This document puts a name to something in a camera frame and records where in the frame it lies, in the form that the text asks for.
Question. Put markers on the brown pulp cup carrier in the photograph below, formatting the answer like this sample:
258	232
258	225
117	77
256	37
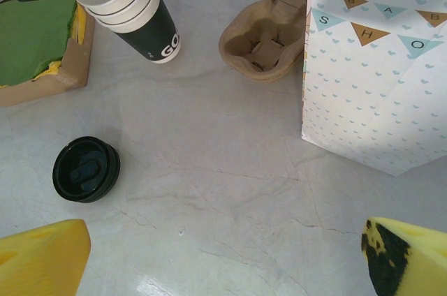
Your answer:
269	79
258	30

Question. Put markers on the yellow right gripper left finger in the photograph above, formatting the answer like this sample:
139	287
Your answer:
38	261

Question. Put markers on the stack of coloured napkins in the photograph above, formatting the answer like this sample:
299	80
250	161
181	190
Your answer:
75	65

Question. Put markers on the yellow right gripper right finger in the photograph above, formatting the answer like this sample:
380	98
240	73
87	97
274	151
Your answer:
419	264

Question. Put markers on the green paper napkin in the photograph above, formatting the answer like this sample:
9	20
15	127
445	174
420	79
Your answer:
31	37

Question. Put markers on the black lid stack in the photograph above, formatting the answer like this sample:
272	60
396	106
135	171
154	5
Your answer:
85	170

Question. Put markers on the white patterned gift bag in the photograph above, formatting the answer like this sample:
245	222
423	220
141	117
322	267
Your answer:
370	93

